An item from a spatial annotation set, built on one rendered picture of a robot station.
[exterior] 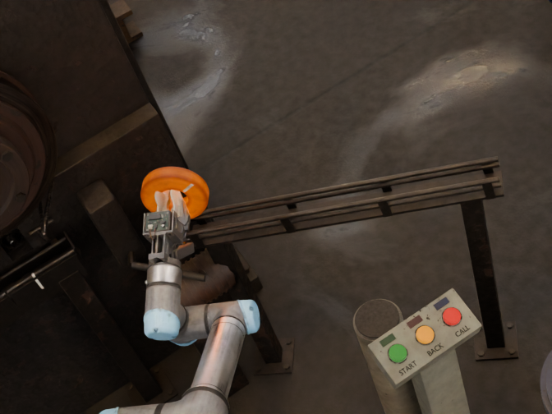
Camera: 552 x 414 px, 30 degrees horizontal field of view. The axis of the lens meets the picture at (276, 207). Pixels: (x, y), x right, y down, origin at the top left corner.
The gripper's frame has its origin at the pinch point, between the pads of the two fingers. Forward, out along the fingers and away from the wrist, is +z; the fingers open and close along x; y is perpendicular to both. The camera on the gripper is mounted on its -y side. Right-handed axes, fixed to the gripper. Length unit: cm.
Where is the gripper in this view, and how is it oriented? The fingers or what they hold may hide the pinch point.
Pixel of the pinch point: (172, 189)
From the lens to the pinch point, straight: 232.2
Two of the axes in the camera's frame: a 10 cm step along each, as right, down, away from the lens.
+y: -2.7, -3.9, -8.8
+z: 0.0, -9.1, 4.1
